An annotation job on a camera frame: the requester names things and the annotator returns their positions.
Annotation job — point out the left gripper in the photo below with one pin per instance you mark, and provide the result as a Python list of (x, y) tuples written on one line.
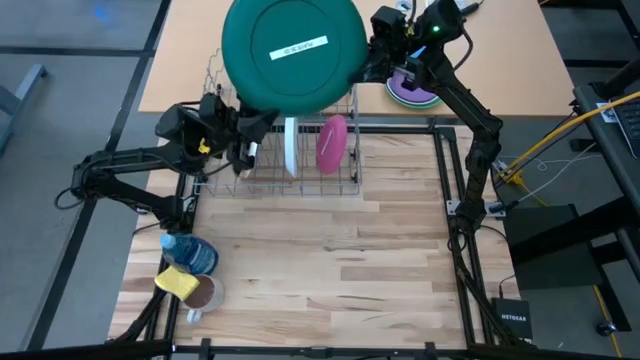
[(220, 127)]

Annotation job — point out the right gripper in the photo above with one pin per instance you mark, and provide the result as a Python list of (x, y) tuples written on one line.
[(395, 50)]

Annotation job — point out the black and white plate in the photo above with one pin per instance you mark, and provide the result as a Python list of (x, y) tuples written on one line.
[(292, 150)]

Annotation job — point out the white plate with green underside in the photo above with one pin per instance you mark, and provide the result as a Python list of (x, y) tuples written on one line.
[(295, 75)]

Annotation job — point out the pink plate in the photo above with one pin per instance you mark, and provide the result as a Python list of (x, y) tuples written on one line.
[(331, 145)]

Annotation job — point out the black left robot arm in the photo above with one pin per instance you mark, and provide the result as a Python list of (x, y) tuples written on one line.
[(125, 160)]

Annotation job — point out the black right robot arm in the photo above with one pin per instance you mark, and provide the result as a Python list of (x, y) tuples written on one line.
[(480, 130)]

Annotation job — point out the purple plate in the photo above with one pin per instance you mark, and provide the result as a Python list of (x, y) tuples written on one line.
[(417, 92)]

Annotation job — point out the blue water bottle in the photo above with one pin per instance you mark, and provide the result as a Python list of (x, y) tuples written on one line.
[(192, 255)]

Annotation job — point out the light wood desk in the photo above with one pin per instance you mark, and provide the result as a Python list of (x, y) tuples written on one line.
[(525, 50)]

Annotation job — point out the yellow sponge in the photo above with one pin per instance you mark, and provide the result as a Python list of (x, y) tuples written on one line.
[(176, 282)]

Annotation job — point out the white mug with brown drink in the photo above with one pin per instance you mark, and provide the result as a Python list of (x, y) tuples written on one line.
[(205, 295)]

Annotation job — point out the white printed label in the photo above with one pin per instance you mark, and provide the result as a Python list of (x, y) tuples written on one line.
[(607, 112)]

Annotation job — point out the black desk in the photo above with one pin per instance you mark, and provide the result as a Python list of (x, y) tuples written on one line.
[(607, 165)]

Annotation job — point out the black keyboard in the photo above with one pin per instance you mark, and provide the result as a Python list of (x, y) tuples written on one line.
[(632, 127)]

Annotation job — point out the black table frame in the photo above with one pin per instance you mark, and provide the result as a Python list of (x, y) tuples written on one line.
[(400, 129)]

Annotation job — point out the black Netgear network switch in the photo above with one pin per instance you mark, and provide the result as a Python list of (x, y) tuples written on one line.
[(512, 320)]

